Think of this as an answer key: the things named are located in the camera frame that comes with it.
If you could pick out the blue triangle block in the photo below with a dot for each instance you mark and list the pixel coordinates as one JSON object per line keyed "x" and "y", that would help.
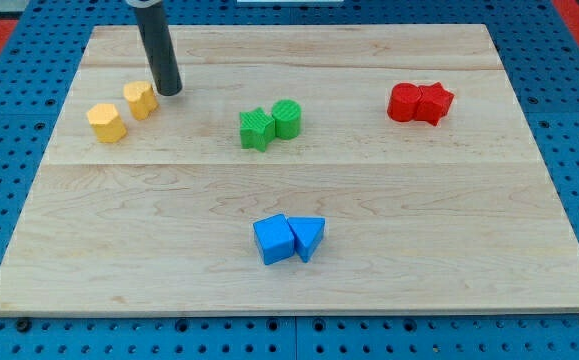
{"x": 308, "y": 233}

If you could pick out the blue cube block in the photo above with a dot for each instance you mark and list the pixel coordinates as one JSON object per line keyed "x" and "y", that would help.
{"x": 274, "y": 239}

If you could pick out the light wooden board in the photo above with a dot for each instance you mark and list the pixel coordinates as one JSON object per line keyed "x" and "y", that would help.
{"x": 459, "y": 218}

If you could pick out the green star block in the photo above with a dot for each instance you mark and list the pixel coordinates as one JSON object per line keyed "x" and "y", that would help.
{"x": 257, "y": 129}

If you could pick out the green cylinder block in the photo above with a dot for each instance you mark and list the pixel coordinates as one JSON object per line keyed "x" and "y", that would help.
{"x": 287, "y": 115}

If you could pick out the red cylinder block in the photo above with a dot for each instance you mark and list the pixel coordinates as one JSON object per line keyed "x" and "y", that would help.
{"x": 403, "y": 102}

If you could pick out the red star block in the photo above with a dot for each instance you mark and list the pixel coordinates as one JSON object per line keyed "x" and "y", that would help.
{"x": 434, "y": 103}

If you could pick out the yellow heart block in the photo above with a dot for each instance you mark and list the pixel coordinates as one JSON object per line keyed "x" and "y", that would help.
{"x": 141, "y": 99}

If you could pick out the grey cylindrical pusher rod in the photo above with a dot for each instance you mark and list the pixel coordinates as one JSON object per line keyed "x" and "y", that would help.
{"x": 154, "y": 31}

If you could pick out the yellow hexagon block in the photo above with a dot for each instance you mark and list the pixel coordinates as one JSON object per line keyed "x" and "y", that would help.
{"x": 106, "y": 122}

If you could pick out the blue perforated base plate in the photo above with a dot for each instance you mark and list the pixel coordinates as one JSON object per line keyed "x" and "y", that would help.
{"x": 538, "y": 42}

